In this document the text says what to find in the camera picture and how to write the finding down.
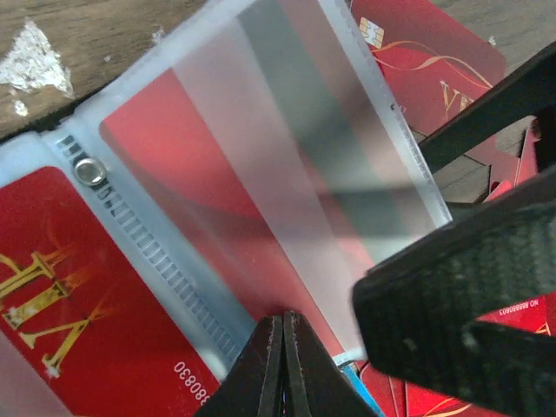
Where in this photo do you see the red VIP card pile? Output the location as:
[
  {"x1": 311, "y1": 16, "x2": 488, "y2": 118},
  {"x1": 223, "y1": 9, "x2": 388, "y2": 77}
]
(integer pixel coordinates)
[{"x1": 358, "y1": 116, "x2": 556, "y2": 417}]

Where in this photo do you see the black card holder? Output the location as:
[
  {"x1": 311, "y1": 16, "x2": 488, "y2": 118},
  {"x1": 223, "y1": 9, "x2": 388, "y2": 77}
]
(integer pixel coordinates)
[{"x1": 1, "y1": 1, "x2": 451, "y2": 416}]

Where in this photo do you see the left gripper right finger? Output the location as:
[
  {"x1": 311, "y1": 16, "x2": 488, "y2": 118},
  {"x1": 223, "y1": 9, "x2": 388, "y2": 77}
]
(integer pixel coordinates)
[{"x1": 282, "y1": 311, "x2": 376, "y2": 417}]

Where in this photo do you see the red VIP card 830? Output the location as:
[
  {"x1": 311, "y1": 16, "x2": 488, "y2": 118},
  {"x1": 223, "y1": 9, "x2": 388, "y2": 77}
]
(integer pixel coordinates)
[{"x1": 1, "y1": 167, "x2": 218, "y2": 416}]

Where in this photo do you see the blue VIP card pile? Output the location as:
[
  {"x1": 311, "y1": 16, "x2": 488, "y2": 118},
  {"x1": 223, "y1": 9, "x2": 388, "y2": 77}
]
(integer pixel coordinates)
[{"x1": 333, "y1": 351, "x2": 383, "y2": 416}]

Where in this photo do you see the lone red VIP card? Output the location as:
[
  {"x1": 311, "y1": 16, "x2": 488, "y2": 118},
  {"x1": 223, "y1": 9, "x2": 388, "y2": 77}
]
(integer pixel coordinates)
[{"x1": 349, "y1": 1, "x2": 506, "y2": 136}]

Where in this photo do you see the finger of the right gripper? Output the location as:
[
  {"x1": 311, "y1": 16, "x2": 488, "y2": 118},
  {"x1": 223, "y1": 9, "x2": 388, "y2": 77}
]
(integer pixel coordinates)
[
  {"x1": 420, "y1": 43, "x2": 555, "y2": 173},
  {"x1": 351, "y1": 167, "x2": 556, "y2": 417}
]

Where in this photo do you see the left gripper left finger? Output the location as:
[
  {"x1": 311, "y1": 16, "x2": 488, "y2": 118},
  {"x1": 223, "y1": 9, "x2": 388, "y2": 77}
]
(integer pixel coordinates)
[{"x1": 195, "y1": 315, "x2": 283, "y2": 417}]

